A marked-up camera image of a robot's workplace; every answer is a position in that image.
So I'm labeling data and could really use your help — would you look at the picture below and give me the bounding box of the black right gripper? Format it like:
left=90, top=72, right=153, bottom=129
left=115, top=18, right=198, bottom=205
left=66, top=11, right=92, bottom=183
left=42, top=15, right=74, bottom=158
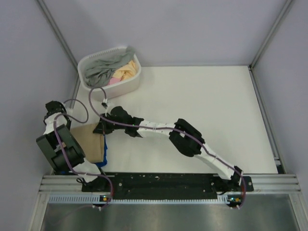
left=94, top=112, right=127, bottom=135

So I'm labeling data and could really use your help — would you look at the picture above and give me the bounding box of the beige t shirt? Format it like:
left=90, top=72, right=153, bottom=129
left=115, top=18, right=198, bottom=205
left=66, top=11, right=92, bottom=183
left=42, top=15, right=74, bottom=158
left=70, top=123, right=103, bottom=163

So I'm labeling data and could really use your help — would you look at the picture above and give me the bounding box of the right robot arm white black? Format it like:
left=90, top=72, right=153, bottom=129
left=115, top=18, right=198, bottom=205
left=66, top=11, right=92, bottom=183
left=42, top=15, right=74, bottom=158
left=93, top=106, right=243, bottom=191

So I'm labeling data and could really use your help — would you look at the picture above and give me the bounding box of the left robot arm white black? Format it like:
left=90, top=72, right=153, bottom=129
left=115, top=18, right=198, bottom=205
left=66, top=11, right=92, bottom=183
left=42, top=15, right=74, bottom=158
left=36, top=101, right=109, bottom=191

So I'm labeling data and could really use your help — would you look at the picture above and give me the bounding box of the folded blue printed t shirt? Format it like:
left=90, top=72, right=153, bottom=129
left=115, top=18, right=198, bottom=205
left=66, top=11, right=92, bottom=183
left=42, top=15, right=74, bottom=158
left=95, top=135, right=108, bottom=167

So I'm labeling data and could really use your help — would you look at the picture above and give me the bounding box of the pink t shirt in basket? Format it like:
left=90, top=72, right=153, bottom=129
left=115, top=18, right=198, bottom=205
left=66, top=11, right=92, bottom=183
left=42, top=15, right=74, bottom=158
left=108, top=77, right=121, bottom=85

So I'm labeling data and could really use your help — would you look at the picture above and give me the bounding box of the grey t shirt in basket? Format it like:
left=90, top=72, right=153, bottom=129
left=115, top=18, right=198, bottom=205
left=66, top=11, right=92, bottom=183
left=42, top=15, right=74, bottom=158
left=84, top=47, right=135, bottom=87

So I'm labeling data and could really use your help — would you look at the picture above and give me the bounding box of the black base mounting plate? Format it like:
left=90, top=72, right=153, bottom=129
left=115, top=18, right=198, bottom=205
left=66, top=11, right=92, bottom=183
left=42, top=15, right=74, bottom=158
left=81, top=172, right=256, bottom=200

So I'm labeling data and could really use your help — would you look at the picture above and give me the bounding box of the white plastic laundry basket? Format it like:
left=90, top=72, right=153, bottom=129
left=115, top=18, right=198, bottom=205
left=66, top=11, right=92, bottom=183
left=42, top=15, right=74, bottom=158
left=77, top=46, right=141, bottom=100

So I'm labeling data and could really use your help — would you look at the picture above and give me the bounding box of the yellow t shirt in basket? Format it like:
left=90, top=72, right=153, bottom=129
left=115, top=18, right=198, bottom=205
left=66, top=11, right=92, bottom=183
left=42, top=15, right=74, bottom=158
left=112, top=60, right=138, bottom=81

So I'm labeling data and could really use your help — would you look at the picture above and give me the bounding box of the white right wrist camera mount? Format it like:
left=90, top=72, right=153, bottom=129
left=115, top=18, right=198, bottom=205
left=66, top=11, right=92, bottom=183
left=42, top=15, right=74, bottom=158
left=102, top=99, right=114, bottom=114

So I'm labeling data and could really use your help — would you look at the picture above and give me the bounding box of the aluminium frame rail front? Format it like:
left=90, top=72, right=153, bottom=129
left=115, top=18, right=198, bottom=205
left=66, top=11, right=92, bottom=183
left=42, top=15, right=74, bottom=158
left=39, top=173, right=301, bottom=194

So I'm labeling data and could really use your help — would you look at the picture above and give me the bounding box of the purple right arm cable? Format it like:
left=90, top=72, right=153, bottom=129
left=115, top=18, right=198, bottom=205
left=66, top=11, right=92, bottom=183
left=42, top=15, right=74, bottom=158
left=89, top=87, right=247, bottom=210

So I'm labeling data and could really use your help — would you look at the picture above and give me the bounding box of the grey slotted cable duct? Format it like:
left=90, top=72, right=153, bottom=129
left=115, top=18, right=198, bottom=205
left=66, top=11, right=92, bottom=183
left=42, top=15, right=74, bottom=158
left=48, top=193, right=243, bottom=205

